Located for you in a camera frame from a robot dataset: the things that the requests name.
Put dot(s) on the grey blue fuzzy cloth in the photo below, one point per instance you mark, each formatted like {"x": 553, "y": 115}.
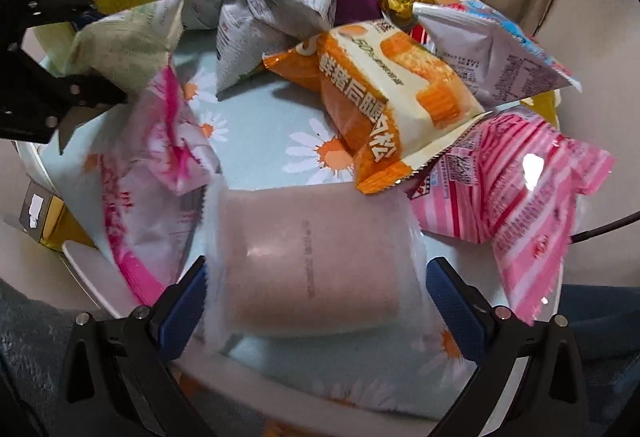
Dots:
{"x": 35, "y": 342}

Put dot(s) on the white blue printed snack packet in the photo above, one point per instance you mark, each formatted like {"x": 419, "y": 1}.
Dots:
{"x": 480, "y": 52}

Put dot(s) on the pink striped snack packet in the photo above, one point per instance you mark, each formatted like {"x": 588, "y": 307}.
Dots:
{"x": 500, "y": 197}

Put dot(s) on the yellow carton white label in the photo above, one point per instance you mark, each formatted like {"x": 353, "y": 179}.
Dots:
{"x": 50, "y": 217}

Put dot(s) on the pink floral snack packet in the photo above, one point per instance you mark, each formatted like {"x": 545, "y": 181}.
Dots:
{"x": 175, "y": 137}

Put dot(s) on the translucent pink roll packet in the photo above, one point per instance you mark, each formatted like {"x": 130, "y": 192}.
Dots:
{"x": 310, "y": 257}

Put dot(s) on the pale green snack packet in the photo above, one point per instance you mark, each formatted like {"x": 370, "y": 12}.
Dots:
{"x": 120, "y": 42}

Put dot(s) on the grey white snack packet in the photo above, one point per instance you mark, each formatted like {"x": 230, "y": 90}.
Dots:
{"x": 270, "y": 12}

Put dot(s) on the person's blue jeans leg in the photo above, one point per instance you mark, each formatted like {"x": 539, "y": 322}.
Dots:
{"x": 600, "y": 317}

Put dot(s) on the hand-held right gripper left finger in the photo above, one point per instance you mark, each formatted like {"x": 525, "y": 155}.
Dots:
{"x": 187, "y": 312}

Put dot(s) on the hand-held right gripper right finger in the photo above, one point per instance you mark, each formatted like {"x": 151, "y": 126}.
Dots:
{"x": 455, "y": 312}

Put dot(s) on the orange cream snack packet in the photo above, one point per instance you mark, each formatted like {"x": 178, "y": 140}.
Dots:
{"x": 380, "y": 82}

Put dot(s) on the white magenta snack packet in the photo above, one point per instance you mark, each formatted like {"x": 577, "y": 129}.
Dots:
{"x": 140, "y": 227}

